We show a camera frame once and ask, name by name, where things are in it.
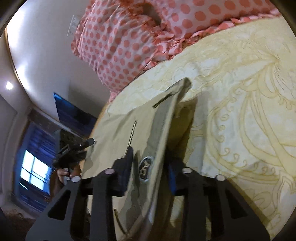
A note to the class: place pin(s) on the bright window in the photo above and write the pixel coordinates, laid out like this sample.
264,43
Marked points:
36,172

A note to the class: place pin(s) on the blue window curtain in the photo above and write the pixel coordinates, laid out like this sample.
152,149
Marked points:
42,146

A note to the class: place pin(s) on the cream patterned bed sheet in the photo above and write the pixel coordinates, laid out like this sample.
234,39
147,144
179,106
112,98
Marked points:
243,79

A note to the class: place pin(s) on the person's left hand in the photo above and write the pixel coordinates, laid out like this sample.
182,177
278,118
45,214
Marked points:
72,174

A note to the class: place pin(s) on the pink polka dot pillow right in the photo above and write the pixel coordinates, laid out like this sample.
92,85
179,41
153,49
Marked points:
173,23

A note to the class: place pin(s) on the black flat screen television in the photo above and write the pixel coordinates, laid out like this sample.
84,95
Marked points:
74,118

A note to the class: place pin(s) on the khaki beige pants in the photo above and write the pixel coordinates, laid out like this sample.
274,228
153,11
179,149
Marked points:
154,131

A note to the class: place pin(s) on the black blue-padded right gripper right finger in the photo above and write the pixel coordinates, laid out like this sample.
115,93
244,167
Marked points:
231,217

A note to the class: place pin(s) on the pink polka dot pillow left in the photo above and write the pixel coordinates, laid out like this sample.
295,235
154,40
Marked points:
120,41

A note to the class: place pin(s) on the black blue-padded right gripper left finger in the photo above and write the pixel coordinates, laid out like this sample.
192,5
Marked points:
85,208

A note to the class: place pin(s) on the pink polka dot pillow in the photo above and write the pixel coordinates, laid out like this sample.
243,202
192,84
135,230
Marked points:
173,23
120,41

